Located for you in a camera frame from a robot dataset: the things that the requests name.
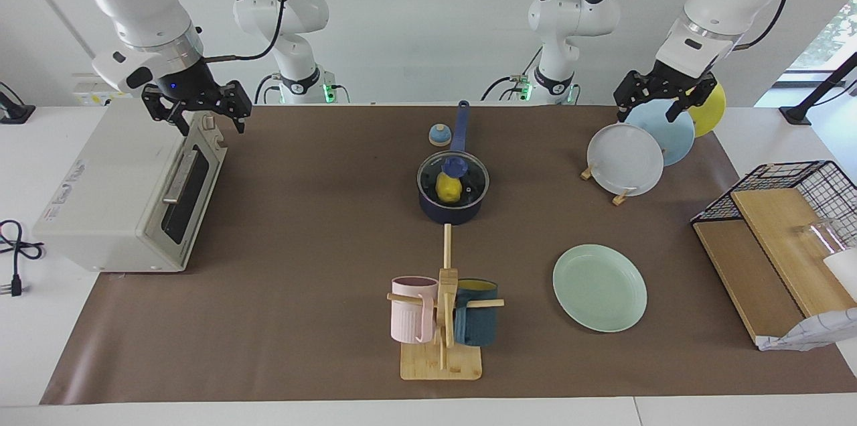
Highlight pale grey plate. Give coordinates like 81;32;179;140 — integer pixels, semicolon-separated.
587;123;665;197

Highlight white toaster oven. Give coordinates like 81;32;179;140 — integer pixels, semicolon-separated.
32;99;228;273

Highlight black wire basket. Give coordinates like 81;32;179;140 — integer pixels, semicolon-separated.
690;160;857;254

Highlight light wooden board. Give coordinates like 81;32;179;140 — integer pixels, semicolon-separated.
729;188;857;319

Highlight black right arm base cable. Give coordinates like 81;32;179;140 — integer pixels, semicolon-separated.
254;73;282;105

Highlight white checked cloth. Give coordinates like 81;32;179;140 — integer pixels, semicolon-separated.
756;307;857;352

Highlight clear glass cup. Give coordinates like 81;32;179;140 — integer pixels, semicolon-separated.
795;218;857;258

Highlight black desk clamp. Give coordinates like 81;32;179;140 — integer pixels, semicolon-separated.
0;82;36;125

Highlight wooden mug rack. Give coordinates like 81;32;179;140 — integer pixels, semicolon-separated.
386;224;505;381

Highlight light blue plate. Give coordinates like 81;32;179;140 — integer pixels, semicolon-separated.
624;99;696;167

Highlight wooden plate rack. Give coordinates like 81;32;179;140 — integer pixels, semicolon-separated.
580;161;637;206

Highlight window with green foliage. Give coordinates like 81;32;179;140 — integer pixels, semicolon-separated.
785;0;857;75

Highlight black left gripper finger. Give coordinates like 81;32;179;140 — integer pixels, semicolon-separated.
615;71;653;123
666;76;717;123

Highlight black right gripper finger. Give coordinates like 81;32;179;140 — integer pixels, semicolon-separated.
143;88;193;137
220;81;253;135

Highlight black arm base cable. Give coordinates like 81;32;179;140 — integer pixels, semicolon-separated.
481;46;544;102
254;73;282;105

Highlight pink ribbed mug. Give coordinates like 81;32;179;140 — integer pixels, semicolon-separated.
390;276;440;345

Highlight glass lid with blue knob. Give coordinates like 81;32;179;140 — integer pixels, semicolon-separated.
417;151;490;208

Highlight yellow plate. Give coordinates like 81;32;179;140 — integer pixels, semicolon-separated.
684;82;727;139

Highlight brown table mat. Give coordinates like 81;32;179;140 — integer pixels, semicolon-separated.
40;104;857;405

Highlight mint green plate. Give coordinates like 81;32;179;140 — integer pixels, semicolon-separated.
552;244;649;334

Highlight dark wooden board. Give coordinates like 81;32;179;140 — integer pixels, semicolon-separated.
692;219;805;346

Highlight dark blue mug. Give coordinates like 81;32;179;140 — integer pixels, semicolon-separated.
453;279;500;348

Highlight black left arm base cable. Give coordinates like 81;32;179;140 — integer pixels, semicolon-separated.
481;46;544;102

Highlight dark blue saucepan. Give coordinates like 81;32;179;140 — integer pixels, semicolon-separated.
416;100;490;226

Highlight black power cable with plug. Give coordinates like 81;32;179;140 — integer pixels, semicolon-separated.
0;219;45;298

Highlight white power outlet box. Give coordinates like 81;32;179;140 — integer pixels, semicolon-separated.
72;72;133;107

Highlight black stand with base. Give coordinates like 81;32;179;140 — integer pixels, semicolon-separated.
779;51;857;126

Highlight white cup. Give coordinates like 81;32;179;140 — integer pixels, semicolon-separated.
822;248;857;301

